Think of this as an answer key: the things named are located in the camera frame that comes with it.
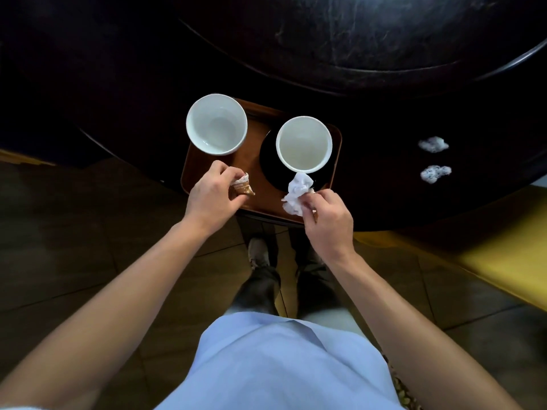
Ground person's right hand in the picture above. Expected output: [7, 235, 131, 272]
[297, 189, 356, 264]

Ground person's left hand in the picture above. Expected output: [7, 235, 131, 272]
[184, 160, 250, 235]

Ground brown paper wrapper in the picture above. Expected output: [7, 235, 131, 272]
[230, 173, 256, 198]

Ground person's left forearm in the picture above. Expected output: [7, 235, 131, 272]
[0, 218, 214, 410]

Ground person's right forearm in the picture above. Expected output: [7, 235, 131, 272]
[327, 251, 522, 410]

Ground brown wooden tray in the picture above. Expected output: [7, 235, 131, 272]
[180, 98, 343, 224]

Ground black round saucer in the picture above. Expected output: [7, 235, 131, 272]
[259, 130, 334, 193]

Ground grey shoe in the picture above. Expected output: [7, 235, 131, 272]
[248, 237, 270, 270]

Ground white ceramic cup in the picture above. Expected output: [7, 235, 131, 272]
[275, 116, 333, 175]
[186, 94, 248, 156]

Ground dark trousers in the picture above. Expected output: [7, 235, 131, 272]
[231, 228, 342, 321]

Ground small crumpled white tissue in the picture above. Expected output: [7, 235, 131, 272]
[420, 165, 452, 184]
[418, 136, 450, 153]

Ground light blue shirt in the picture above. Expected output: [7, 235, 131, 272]
[155, 311, 407, 410]

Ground yellow bench seat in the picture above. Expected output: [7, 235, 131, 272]
[355, 185, 547, 312]

